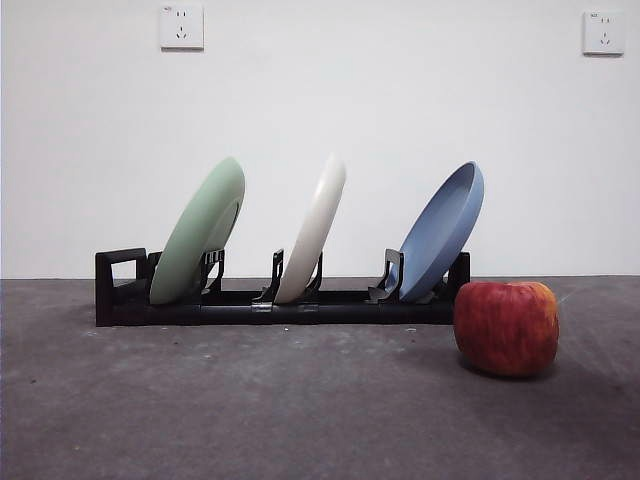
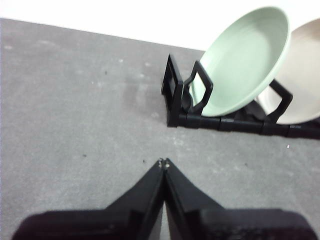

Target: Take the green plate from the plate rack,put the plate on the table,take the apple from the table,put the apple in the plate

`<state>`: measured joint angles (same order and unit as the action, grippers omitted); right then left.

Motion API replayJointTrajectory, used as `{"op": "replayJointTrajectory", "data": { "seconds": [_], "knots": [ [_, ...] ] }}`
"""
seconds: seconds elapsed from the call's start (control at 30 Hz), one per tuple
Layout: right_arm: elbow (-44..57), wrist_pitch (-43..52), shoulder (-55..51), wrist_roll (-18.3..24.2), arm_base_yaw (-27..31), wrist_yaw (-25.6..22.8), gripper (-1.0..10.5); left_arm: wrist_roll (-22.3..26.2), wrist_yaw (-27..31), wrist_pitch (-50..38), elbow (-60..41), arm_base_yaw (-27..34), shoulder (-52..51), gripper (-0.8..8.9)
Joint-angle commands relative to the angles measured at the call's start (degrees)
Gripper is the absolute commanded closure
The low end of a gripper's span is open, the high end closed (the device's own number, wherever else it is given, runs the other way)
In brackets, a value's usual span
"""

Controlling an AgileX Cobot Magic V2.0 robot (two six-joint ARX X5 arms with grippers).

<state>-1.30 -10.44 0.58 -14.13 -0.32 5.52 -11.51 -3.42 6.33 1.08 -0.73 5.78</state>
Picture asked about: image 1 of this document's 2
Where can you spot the green plate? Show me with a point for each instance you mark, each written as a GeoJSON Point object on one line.
{"type": "Point", "coordinates": [190, 235]}

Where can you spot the red apple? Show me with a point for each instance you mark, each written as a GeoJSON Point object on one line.
{"type": "Point", "coordinates": [505, 330]}

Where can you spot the white plate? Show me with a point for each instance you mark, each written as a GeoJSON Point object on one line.
{"type": "Point", "coordinates": [315, 225]}

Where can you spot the blue plate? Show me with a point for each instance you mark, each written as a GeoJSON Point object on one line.
{"type": "Point", "coordinates": [435, 240]}

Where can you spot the black plate rack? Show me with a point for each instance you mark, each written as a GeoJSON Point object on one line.
{"type": "Point", "coordinates": [230, 314]}

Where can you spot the white wall socket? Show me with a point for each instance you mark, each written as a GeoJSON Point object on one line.
{"type": "Point", "coordinates": [603, 33]}
{"type": "Point", "coordinates": [182, 26]}

